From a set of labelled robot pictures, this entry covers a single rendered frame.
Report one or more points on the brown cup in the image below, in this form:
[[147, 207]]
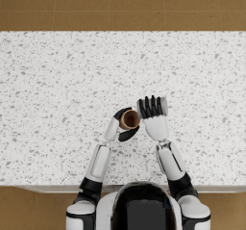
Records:
[[129, 120]]

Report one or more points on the red berry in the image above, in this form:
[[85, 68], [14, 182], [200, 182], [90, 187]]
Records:
[[130, 119]]

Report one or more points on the robot body with dark head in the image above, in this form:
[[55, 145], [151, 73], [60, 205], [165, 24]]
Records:
[[143, 206]]

